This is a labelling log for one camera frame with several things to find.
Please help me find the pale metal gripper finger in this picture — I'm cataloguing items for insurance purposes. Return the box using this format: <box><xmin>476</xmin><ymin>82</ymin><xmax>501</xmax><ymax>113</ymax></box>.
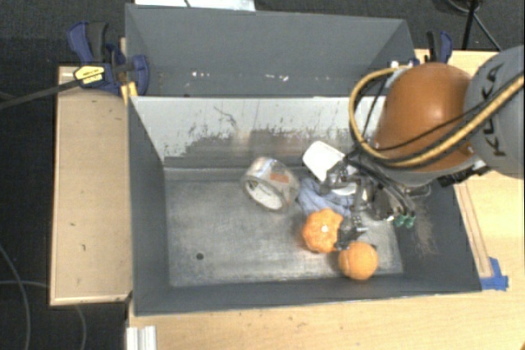
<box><xmin>334</xmin><ymin>231</ymin><xmax>357</xmax><ymax>252</ymax></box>
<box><xmin>346</xmin><ymin>216</ymin><xmax>369</xmax><ymax>238</ymax></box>

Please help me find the orange toy pumpkin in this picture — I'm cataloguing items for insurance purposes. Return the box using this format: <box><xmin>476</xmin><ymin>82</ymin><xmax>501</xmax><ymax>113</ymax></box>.
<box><xmin>336</xmin><ymin>240</ymin><xmax>379</xmax><ymax>281</ymax></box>
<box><xmin>301</xmin><ymin>208</ymin><xmax>345</xmax><ymax>254</ymax></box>

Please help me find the blue cloth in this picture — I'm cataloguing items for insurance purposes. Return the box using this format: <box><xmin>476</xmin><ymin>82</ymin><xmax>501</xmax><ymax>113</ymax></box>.
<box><xmin>295</xmin><ymin>177</ymin><xmax>358</xmax><ymax>219</ymax></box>

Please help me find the white plastic container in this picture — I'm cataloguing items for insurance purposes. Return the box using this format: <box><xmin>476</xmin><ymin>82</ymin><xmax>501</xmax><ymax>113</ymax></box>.
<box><xmin>302</xmin><ymin>140</ymin><xmax>346</xmax><ymax>182</ymax></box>

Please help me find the silver tape roll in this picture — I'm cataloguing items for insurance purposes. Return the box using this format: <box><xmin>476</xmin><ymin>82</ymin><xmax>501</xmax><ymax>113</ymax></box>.
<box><xmin>240</xmin><ymin>156</ymin><xmax>301</xmax><ymax>213</ymax></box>

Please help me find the grey metal bin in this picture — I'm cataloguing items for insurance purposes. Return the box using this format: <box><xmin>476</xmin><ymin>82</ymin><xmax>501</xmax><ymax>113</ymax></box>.
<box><xmin>124</xmin><ymin>2</ymin><xmax>483</xmax><ymax>316</ymax></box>

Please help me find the black cylinder on white bracket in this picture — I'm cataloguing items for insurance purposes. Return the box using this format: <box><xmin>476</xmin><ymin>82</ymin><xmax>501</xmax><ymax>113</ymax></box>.
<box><xmin>436</xmin><ymin>158</ymin><xmax>489</xmax><ymax>189</ymax></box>

